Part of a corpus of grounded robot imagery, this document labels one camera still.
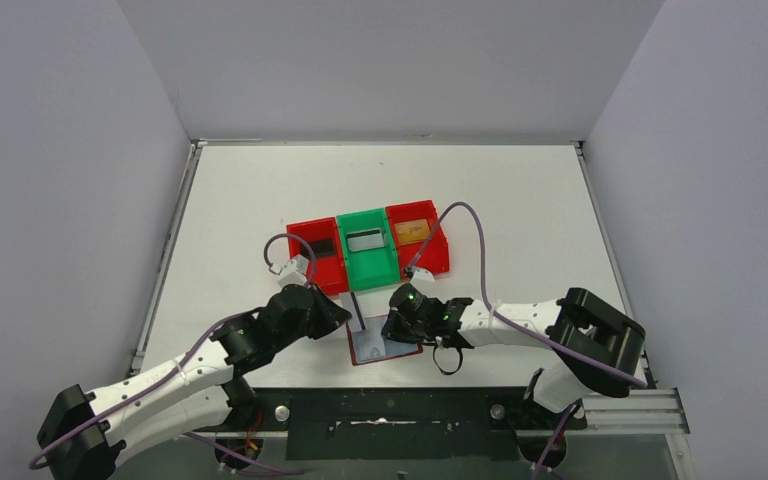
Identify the red leather card holder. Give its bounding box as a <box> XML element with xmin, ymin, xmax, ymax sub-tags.
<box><xmin>347</xmin><ymin>314</ymin><xmax>425</xmax><ymax>367</ymax></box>

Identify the green plastic bin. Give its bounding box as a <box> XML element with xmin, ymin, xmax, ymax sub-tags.
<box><xmin>336</xmin><ymin>208</ymin><xmax>401</xmax><ymax>292</ymax></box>

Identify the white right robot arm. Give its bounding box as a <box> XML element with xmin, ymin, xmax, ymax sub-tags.
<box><xmin>382</xmin><ymin>284</ymin><xmax>647</xmax><ymax>427</ymax></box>

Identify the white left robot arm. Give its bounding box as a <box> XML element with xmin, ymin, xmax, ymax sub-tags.
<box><xmin>28</xmin><ymin>285</ymin><xmax>352</xmax><ymax>479</ymax></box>

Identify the black card in bin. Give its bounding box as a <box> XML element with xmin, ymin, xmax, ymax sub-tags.
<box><xmin>309</xmin><ymin>238</ymin><xmax>337</xmax><ymax>259</ymax></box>

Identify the silver card in bin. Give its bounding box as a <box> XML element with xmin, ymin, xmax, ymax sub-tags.
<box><xmin>345</xmin><ymin>228</ymin><xmax>387</xmax><ymax>252</ymax></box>

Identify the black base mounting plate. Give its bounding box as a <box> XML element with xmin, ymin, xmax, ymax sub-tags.
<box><xmin>201</xmin><ymin>387</ymin><xmax>587</xmax><ymax>461</ymax></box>

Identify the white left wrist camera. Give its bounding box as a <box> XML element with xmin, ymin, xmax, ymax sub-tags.
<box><xmin>269</xmin><ymin>255</ymin><xmax>310</xmax><ymax>288</ymax></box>

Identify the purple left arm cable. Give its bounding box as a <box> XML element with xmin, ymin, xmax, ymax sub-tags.
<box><xmin>28</xmin><ymin>233</ymin><xmax>319</xmax><ymax>478</ymax></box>

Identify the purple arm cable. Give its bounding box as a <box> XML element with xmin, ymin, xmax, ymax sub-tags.
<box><xmin>402</xmin><ymin>201</ymin><xmax>648</xmax><ymax>480</ymax></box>
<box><xmin>28</xmin><ymin>233</ymin><xmax>319</xmax><ymax>478</ymax></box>

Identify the aluminium table edge rail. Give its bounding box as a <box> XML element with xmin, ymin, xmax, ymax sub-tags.
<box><xmin>127</xmin><ymin>139</ymin><xmax>206</xmax><ymax>377</ymax></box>

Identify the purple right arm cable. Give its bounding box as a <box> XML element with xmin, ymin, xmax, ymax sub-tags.
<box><xmin>402</xmin><ymin>201</ymin><xmax>648</xmax><ymax>480</ymax></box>

